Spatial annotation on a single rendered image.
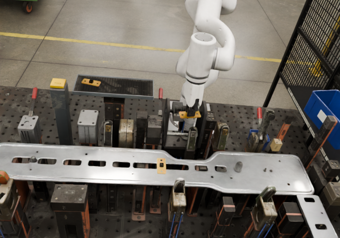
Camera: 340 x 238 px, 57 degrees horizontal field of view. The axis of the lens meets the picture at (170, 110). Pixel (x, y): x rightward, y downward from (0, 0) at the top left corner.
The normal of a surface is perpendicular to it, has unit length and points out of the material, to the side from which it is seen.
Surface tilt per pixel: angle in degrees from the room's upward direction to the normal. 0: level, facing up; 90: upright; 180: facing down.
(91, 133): 90
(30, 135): 90
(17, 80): 0
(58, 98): 90
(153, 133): 90
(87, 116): 0
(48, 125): 0
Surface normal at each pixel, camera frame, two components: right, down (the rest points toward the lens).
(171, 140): 0.12, -0.75
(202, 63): -0.01, 0.65
